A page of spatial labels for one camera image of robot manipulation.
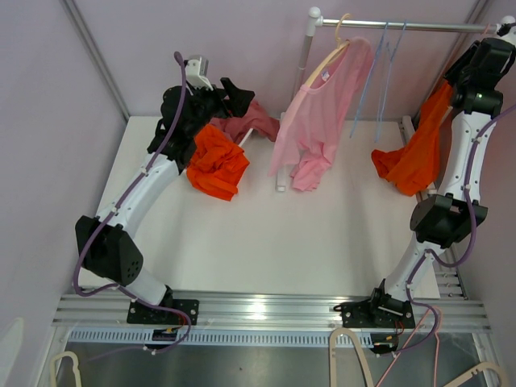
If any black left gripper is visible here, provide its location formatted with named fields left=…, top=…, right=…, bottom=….
left=185, top=78, right=254, bottom=139

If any dusty rose t shirt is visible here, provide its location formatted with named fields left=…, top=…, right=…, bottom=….
left=210, top=100, right=280, bottom=144

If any orange t shirt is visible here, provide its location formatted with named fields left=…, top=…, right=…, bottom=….
left=371, top=81, right=453, bottom=197
left=186, top=124, right=250, bottom=202

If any blue wire hanger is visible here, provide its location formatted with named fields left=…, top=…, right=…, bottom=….
left=374, top=20, right=407, bottom=143
left=350, top=22, right=389, bottom=138

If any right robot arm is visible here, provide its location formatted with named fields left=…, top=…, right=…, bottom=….
left=367, top=35, right=515, bottom=327

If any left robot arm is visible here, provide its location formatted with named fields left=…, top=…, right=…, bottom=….
left=73, top=77, right=255, bottom=323

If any light pink t shirt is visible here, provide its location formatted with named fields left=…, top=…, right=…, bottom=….
left=268, top=37, right=373, bottom=191

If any beige wooden hanger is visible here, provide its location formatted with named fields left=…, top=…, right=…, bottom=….
left=303, top=13, right=352, bottom=87

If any beige hanger on floor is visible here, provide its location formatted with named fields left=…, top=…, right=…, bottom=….
left=328, top=327, right=374, bottom=386

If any beige hanger at left floor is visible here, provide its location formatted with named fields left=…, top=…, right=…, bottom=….
left=48, top=350, right=84, bottom=387

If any beige hanger at floor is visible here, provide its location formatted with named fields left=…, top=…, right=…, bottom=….
left=48, top=350, right=84, bottom=387
left=445, top=362, right=510, bottom=387

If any beige hanger at right floor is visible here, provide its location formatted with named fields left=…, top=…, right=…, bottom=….
left=445, top=362, right=510, bottom=387

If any white plastic laundry basket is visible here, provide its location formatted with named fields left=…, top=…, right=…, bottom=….
left=238, top=128, right=254, bottom=148

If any metal clothes rack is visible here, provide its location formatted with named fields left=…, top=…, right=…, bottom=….
left=275, top=6, right=515, bottom=193

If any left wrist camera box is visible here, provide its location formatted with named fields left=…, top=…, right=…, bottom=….
left=185, top=55, right=213, bottom=90

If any white slotted cable duct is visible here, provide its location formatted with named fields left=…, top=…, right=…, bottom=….
left=66, top=330, right=400, bottom=348

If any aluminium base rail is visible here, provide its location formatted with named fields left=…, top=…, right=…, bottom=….
left=51, top=290, right=491, bottom=333

